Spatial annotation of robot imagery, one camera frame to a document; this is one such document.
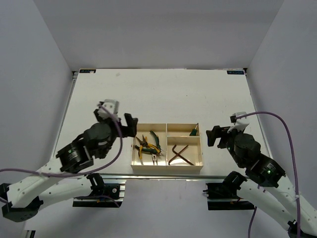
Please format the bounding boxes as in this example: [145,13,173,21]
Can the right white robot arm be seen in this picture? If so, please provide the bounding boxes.
[206,125,317,238]

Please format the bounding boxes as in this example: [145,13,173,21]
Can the purple cable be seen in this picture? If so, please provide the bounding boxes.
[0,104,124,206]
[235,111,302,238]

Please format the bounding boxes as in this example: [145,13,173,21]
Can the beige three-compartment tray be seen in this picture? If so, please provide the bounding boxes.
[131,123,203,174]

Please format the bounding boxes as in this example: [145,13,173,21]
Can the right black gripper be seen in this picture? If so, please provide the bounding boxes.
[206,124,245,168]

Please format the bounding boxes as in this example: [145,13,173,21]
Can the green side cutters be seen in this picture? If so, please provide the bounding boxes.
[134,130,162,159]

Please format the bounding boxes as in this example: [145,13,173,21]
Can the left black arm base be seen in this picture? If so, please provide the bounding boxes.
[72,174,125,208]

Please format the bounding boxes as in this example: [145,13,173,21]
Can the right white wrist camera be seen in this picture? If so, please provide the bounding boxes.
[228,112,250,133]

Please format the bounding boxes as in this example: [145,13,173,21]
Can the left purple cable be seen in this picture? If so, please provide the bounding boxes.
[0,104,124,206]

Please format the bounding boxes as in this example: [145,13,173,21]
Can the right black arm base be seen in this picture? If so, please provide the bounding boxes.
[203,171,255,211]

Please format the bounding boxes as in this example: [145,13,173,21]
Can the blue corner label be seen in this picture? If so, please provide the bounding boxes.
[79,69,96,73]
[226,70,245,75]

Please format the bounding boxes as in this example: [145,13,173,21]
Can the left blue corner label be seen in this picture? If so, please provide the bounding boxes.
[79,69,96,73]

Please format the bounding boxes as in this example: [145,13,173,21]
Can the yellow needle-nose pliers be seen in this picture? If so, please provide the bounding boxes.
[135,136,149,163]
[148,135,161,165]

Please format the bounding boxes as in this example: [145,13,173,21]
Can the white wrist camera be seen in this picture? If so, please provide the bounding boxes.
[97,99,119,119]
[228,112,250,133]

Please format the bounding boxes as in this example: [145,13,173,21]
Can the right blue corner label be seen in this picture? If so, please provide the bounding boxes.
[226,70,245,75]

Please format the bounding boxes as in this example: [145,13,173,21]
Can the green orange stubby screwdriver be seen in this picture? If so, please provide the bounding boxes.
[189,123,199,136]

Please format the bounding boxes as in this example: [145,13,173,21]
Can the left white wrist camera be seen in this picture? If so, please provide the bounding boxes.
[97,99,119,119]

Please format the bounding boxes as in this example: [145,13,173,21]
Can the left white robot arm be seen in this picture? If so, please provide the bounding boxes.
[0,109,138,223]

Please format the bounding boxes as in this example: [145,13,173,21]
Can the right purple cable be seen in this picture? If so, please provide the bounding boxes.
[235,111,302,238]

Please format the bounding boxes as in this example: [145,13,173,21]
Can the brown hex key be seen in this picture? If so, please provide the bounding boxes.
[168,145,189,166]
[171,145,195,166]

